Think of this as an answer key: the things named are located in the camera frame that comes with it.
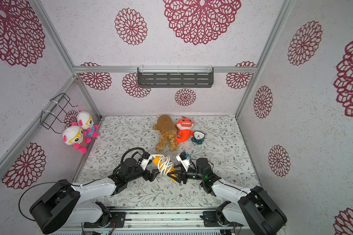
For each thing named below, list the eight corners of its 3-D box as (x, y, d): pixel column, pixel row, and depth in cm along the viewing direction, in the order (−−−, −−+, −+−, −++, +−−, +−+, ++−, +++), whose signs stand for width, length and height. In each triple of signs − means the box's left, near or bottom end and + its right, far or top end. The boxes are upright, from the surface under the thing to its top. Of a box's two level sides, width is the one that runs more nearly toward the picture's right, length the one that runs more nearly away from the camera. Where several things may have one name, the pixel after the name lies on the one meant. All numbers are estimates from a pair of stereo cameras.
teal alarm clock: (190, 141, 107) (191, 137, 103) (194, 133, 112) (195, 129, 108) (201, 146, 105) (202, 141, 101) (204, 137, 110) (205, 133, 106)
